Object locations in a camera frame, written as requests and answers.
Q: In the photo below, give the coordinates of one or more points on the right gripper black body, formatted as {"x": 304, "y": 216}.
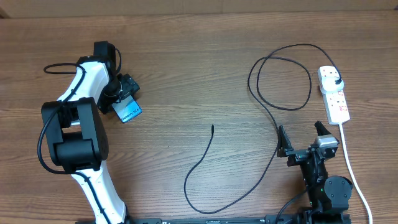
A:
{"x": 297, "y": 155}

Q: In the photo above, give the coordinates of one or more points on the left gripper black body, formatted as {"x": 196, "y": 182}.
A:
{"x": 120, "y": 88}

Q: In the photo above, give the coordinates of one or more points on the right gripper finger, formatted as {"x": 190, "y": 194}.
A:
{"x": 321, "y": 129}
{"x": 284, "y": 141}

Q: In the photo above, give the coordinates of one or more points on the Samsung Galaxy smartphone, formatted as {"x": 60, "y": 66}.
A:
{"x": 127, "y": 109}

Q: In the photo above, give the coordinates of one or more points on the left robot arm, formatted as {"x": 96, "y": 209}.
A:
{"x": 73, "y": 140}

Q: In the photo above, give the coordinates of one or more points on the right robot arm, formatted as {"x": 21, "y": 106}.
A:
{"x": 328, "y": 195}

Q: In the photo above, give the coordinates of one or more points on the white charger plug adapter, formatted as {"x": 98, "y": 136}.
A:
{"x": 329, "y": 85}

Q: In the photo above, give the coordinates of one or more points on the white power strip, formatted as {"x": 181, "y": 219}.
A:
{"x": 335, "y": 103}

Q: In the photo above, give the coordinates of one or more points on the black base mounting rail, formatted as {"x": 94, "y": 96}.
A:
{"x": 268, "y": 219}

